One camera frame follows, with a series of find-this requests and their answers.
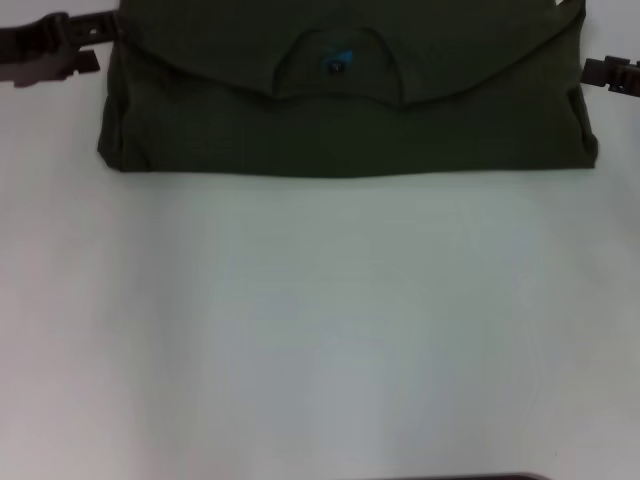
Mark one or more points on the dark green printed t-shirt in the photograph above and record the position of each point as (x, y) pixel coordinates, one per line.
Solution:
(350, 135)

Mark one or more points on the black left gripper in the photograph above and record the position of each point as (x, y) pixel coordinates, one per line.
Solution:
(35, 52)

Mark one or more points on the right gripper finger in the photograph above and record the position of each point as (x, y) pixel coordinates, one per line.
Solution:
(612, 70)
(627, 89)

